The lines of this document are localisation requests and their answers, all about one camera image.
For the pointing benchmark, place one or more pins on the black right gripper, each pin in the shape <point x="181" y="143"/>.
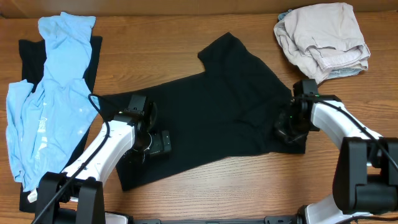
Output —
<point x="280" y="131"/>

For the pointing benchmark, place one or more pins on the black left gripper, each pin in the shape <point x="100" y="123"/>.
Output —
<point x="158" y="145"/>

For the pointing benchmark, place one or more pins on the black t-shirt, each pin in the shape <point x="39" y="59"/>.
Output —
<point x="228" y="110"/>

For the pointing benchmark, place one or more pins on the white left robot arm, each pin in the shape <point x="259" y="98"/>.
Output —
<point x="75" y="195"/>

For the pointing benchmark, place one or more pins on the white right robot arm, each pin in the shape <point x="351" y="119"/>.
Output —
<point x="365" y="179"/>

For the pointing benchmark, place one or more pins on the beige folded shorts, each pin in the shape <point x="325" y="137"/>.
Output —
<point x="323" y="37"/>

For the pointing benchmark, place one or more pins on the light blue t-shirt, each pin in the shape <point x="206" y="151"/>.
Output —
<point x="45" y="122"/>

